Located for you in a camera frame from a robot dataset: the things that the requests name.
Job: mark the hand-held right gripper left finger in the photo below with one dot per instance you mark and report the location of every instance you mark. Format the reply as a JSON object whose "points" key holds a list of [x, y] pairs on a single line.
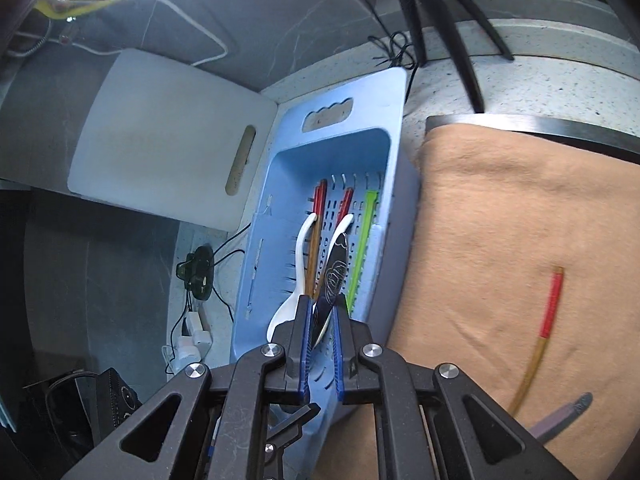
{"points": [[304, 350]]}

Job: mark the white power strip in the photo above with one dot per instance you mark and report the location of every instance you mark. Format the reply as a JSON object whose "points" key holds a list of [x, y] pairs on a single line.
{"points": [[192, 340]]}

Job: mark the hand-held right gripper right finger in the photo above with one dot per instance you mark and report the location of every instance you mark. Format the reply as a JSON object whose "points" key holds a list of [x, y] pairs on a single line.
{"points": [[340, 355]]}

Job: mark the engraved metal spoon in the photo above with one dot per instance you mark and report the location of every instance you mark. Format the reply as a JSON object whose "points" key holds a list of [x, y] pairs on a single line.
{"points": [[335, 275]]}

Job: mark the white cutting board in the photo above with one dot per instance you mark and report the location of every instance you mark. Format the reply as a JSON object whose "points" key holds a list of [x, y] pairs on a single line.
{"points": [[165, 150]]}

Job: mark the tan blanket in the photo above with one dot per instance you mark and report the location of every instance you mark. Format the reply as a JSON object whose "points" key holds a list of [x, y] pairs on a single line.
{"points": [[500, 210]]}

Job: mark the black tripod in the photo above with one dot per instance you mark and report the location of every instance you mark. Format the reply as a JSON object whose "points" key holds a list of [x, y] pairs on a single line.
{"points": [[420, 10]]}

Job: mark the blue plastic drain basket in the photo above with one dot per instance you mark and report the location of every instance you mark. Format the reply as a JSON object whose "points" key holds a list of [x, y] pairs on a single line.
{"points": [[340, 150]]}

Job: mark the black electronic device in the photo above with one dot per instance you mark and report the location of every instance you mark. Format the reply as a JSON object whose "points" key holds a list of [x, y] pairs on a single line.
{"points": [[115, 395]]}

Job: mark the green plastic spoon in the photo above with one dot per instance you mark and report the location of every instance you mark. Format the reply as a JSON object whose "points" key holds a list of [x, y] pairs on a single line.
{"points": [[362, 240]]}

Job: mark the white plastic spoon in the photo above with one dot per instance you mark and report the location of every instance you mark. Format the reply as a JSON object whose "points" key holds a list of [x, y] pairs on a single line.
{"points": [[285, 315]]}

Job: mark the red and brown chopstick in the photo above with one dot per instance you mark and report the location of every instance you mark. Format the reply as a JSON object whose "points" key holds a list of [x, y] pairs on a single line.
{"points": [[550, 305], [324, 195], [318, 200], [349, 200], [343, 205]]}

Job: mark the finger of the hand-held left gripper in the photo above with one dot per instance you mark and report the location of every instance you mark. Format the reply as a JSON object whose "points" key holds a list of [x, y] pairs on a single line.
{"points": [[295, 425]]}

